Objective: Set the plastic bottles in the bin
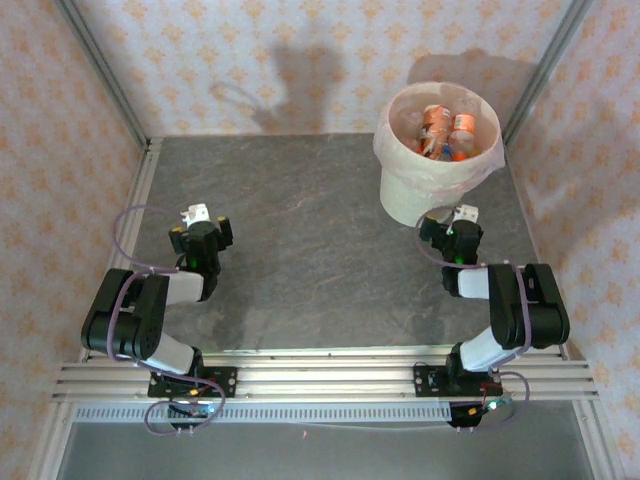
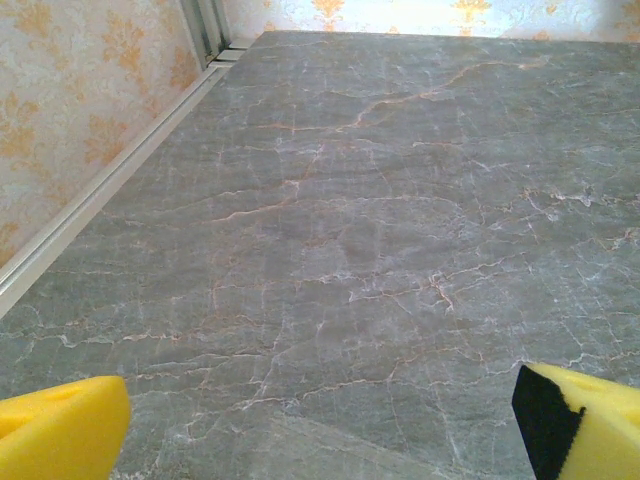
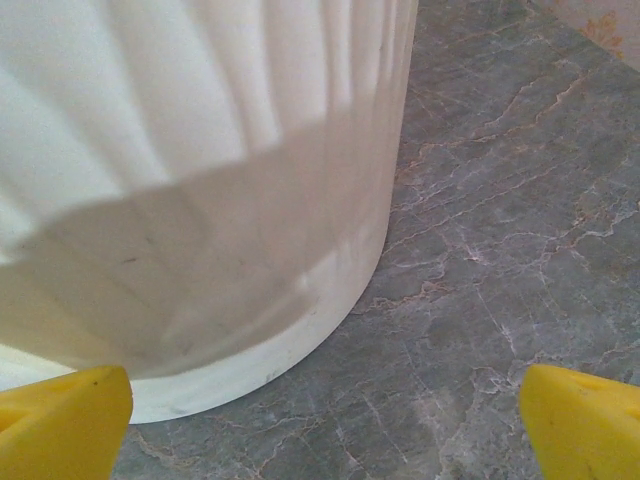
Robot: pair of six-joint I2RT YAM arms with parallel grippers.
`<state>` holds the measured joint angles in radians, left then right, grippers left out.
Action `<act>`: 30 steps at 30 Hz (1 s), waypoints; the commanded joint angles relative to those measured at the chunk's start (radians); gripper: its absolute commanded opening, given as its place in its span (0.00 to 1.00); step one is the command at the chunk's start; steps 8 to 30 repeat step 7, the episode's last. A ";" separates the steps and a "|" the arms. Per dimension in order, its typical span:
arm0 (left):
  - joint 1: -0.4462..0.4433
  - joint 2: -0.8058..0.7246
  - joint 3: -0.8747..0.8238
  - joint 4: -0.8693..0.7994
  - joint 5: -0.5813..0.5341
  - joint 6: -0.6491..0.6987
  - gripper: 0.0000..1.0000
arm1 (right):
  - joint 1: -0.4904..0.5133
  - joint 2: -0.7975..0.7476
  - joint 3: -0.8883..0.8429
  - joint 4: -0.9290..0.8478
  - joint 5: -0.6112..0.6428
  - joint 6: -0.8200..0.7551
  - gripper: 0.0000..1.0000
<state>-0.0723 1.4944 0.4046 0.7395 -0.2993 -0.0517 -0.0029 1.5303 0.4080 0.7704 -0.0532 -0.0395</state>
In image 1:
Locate small orange label bottle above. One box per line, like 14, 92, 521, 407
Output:
449, 112, 479, 144

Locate white plastic bin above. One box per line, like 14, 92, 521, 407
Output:
377, 82, 503, 225

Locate translucent pink bin liner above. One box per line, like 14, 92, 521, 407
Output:
373, 82, 504, 194

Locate aluminium mounting rails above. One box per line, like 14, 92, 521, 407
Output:
52, 349, 601, 404

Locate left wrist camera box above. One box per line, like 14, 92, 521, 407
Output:
179, 202, 211, 225

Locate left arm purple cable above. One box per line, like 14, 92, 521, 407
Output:
112, 204, 226, 436

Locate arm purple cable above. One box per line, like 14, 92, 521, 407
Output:
112, 204, 226, 436
415, 207, 532, 431

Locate aluminium table side rail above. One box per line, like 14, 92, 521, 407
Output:
79, 137, 164, 361

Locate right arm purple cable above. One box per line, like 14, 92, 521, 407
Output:
415, 207, 532, 431

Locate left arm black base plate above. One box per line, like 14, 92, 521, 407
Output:
147, 366, 239, 400

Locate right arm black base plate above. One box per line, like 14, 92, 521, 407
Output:
413, 363, 451, 399

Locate aluminium frame post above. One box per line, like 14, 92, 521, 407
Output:
52, 0, 151, 149
499, 0, 594, 146

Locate slotted grey cable duct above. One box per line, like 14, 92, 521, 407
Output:
74, 403, 454, 424

